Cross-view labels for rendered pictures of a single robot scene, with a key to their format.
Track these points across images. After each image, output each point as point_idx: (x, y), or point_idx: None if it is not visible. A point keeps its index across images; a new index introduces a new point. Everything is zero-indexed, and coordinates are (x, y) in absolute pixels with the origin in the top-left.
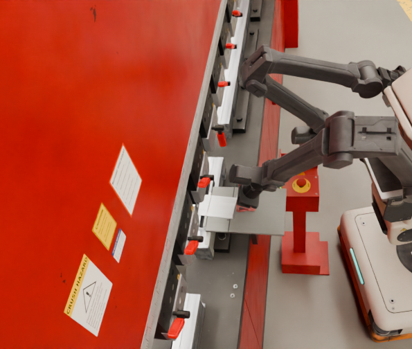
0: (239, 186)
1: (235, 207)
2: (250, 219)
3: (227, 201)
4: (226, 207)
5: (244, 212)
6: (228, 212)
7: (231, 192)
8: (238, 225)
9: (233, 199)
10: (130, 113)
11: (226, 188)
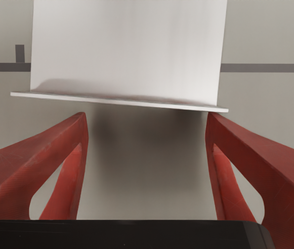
0: (259, 248)
1: (104, 103)
2: (35, 214)
3: (184, 27)
4: (127, 23)
5: (95, 169)
6: (84, 51)
7: (264, 51)
8: None
9: (204, 69)
10: None
11: None
